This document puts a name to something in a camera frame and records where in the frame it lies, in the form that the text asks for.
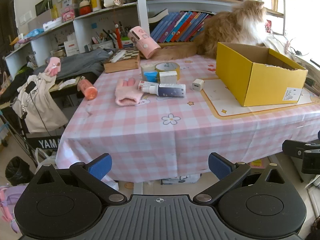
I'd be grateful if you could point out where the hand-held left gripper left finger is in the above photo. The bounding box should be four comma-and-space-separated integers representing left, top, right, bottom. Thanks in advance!
32, 153, 128, 203

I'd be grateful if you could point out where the pink fuzzy glove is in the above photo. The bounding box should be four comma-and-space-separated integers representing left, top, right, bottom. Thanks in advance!
114, 78, 143, 106

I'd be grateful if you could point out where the fluffy orange white cat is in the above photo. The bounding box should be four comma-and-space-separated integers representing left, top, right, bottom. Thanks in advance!
195, 0, 269, 59

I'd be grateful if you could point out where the thick grey book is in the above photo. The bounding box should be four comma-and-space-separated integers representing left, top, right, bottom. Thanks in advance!
147, 8, 169, 23

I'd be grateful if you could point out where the blue tissue packet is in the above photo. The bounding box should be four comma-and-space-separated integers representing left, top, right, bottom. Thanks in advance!
25, 29, 44, 39

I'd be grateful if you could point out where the wooden chess box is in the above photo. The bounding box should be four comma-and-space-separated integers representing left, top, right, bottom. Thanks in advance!
103, 48, 141, 74

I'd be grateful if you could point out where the black photo frame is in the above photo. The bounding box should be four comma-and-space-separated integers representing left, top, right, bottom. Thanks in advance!
35, 0, 53, 17

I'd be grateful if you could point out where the red slender ornament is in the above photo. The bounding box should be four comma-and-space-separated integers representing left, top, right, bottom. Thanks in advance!
115, 24, 124, 49

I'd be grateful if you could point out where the pink checked tablecloth desktop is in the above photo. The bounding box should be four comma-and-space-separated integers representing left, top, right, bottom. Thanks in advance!
55, 44, 320, 183

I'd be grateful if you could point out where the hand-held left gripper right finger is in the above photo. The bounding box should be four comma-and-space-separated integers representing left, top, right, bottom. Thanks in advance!
193, 152, 288, 204

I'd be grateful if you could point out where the white plastic bag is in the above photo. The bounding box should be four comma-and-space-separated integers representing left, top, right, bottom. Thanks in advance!
35, 148, 58, 168

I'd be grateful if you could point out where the orange pink bottle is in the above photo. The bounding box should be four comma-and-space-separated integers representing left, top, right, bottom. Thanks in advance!
78, 78, 98, 101

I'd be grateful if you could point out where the pink cylindrical case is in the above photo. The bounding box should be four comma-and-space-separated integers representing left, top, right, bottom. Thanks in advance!
127, 26, 162, 59

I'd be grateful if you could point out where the yellow tape roll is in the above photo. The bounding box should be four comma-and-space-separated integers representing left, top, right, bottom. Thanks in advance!
154, 61, 181, 80

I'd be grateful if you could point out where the white carton with red label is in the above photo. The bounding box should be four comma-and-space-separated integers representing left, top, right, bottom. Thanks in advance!
138, 80, 152, 92

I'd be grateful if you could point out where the navy white spray bottle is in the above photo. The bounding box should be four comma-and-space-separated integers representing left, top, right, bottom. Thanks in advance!
147, 82, 186, 98

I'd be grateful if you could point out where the row of colourful books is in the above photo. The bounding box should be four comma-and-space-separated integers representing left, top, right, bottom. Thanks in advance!
150, 10, 218, 43

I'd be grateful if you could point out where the pink purple backpack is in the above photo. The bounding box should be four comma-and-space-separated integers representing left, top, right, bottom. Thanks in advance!
0, 184, 28, 233

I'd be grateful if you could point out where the fuzzy grey cloth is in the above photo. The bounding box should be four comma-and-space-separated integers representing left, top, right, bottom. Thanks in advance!
307, 215, 320, 240

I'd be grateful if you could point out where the white garment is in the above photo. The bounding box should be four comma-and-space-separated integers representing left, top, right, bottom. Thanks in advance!
12, 72, 68, 133

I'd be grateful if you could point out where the pink glove with white patch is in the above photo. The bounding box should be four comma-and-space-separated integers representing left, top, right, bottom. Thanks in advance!
45, 57, 62, 77

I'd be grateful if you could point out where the white paper sheet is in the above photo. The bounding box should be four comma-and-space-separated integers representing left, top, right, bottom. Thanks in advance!
59, 79, 77, 90

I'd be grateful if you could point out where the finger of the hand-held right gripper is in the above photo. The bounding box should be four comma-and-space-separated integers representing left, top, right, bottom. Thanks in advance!
282, 140, 320, 158

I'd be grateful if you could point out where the black digital piano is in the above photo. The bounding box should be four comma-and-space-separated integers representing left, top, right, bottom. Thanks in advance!
0, 72, 97, 155

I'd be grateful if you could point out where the white shelf unit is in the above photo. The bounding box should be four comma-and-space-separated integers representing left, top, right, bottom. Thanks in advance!
4, 0, 287, 80

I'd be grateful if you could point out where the black trash bag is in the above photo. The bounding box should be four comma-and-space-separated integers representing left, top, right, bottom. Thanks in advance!
5, 156, 34, 187

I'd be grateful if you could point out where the small white box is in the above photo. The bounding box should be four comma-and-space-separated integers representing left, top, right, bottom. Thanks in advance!
159, 71, 178, 83

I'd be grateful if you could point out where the clear plastic tube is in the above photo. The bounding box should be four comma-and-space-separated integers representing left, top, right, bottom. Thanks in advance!
110, 50, 128, 62

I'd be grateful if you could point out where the white printed packet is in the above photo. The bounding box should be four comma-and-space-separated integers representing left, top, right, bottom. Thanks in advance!
42, 17, 63, 32

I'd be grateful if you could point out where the red round jar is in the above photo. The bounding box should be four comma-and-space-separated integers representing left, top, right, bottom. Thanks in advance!
79, 0, 92, 16

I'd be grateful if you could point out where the pen holder with pens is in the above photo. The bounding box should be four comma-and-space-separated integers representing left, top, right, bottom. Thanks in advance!
91, 21, 130, 50

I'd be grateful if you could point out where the pink printed box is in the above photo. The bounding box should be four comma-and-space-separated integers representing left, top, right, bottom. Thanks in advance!
61, 5, 75, 20

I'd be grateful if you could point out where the white charger plug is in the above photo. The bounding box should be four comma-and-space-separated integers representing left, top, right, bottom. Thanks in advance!
192, 79, 205, 91

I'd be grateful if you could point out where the white box with red stripe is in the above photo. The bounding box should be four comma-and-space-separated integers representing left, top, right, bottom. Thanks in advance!
64, 40, 79, 57

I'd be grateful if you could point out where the yellow cardboard box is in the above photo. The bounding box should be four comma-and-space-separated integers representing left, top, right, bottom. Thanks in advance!
215, 42, 308, 107

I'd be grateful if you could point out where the small blue box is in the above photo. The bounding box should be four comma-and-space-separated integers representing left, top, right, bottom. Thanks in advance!
143, 71, 160, 83

